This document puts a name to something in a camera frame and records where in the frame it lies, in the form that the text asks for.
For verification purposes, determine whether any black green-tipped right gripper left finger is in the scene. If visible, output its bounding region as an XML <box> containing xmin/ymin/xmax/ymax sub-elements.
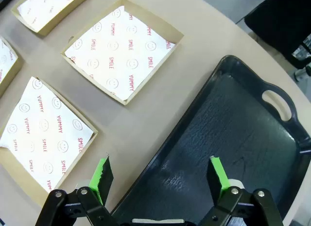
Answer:
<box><xmin>35</xmin><ymin>156</ymin><xmax>117</xmax><ymax>226</ymax></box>

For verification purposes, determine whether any black plastic serving tray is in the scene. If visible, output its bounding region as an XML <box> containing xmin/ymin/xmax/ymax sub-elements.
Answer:
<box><xmin>110</xmin><ymin>55</ymin><xmax>311</xmax><ymax>226</ymax></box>

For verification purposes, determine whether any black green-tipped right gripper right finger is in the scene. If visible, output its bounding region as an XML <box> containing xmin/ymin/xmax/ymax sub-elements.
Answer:
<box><xmin>199</xmin><ymin>156</ymin><xmax>284</xmax><ymax>226</ymax></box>

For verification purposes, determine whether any black office chair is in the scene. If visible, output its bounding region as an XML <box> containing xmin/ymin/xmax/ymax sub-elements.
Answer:
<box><xmin>244</xmin><ymin>0</ymin><xmax>311</xmax><ymax>83</ymax></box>

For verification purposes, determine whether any brown cardboard box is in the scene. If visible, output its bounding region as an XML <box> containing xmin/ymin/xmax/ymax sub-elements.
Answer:
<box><xmin>0</xmin><ymin>36</ymin><xmax>25</xmax><ymax>98</ymax></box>
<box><xmin>60</xmin><ymin>0</ymin><xmax>185</xmax><ymax>106</ymax></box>
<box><xmin>0</xmin><ymin>76</ymin><xmax>99</xmax><ymax>209</ymax></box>
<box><xmin>11</xmin><ymin>0</ymin><xmax>93</xmax><ymax>37</ymax></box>

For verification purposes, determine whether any white smiley print paper liner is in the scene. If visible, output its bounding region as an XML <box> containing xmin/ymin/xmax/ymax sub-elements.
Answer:
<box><xmin>0</xmin><ymin>38</ymin><xmax>19</xmax><ymax>85</ymax></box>
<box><xmin>64</xmin><ymin>6</ymin><xmax>177</xmax><ymax>102</ymax></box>
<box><xmin>17</xmin><ymin>0</ymin><xmax>83</xmax><ymax>33</ymax></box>
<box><xmin>0</xmin><ymin>77</ymin><xmax>95</xmax><ymax>192</ymax></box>

